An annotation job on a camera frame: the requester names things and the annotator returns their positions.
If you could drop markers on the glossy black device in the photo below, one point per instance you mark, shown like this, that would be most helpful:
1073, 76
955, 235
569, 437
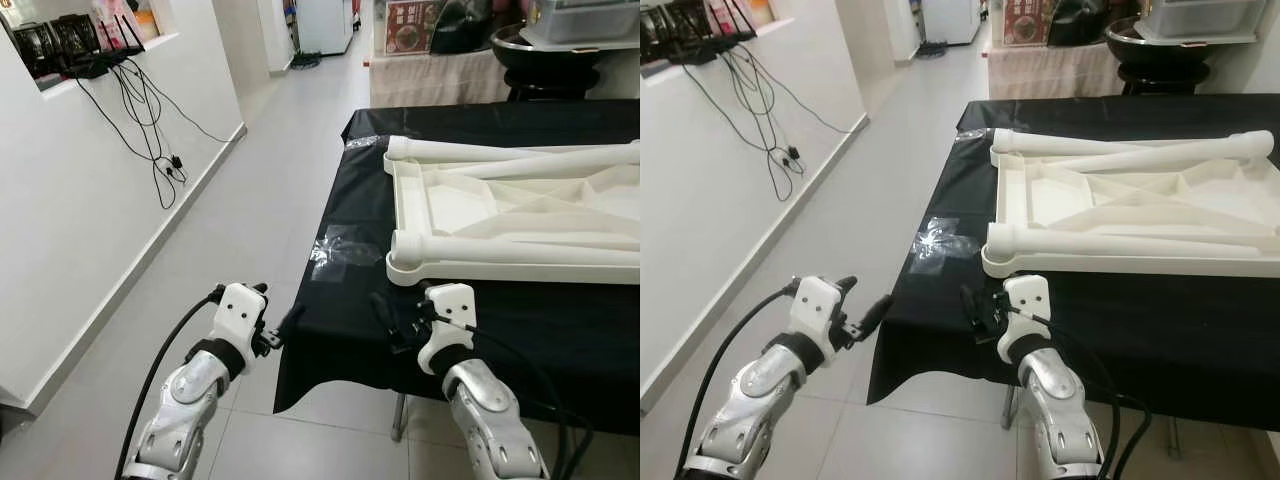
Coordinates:
668, 35
38, 48

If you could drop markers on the red printed box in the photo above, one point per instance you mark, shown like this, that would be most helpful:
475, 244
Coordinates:
410, 28
1025, 22

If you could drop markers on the clear plastic storage box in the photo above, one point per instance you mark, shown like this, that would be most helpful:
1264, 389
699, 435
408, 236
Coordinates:
580, 22
1200, 18

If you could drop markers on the clear crumpled tape patch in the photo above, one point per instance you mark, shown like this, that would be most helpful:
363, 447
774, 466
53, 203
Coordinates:
340, 250
940, 243

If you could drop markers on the black bag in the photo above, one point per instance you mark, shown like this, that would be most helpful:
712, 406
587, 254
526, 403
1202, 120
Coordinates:
460, 28
1078, 22

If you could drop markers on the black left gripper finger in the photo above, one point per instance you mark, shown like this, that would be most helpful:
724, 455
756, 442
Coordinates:
848, 286
873, 317
288, 326
259, 290

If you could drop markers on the white plastic table leg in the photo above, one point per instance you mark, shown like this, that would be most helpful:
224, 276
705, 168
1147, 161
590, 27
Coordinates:
1180, 155
560, 162
1100, 242
1040, 142
450, 150
500, 248

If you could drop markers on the pink cloth covered table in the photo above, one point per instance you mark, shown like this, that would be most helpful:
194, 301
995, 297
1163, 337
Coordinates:
1050, 75
430, 85

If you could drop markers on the white fridge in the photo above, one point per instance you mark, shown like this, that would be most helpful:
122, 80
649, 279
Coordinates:
950, 20
325, 25

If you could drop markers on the black router with antennas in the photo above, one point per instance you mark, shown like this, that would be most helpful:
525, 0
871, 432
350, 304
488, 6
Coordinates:
110, 62
725, 35

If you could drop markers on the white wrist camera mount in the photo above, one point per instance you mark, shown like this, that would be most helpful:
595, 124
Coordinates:
815, 305
238, 310
450, 305
1025, 298

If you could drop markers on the black tablecloth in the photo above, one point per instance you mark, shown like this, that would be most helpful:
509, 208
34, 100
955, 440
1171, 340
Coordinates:
1100, 330
480, 330

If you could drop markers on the white plastic table top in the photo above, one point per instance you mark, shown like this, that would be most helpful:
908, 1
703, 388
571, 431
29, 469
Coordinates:
460, 205
1060, 195

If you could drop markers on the grey metal table leg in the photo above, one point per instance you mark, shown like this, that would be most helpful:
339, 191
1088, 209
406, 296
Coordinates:
401, 415
1012, 408
1174, 443

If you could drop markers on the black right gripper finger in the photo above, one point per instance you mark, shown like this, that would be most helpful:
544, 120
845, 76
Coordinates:
972, 306
382, 311
995, 297
409, 304

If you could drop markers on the large black wok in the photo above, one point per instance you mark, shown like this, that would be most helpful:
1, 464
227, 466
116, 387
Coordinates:
550, 58
1165, 52

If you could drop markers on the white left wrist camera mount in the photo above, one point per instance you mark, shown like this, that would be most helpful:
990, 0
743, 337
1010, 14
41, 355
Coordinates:
238, 310
815, 305

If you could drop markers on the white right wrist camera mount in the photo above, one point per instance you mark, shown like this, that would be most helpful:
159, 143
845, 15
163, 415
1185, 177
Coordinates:
1025, 298
450, 305

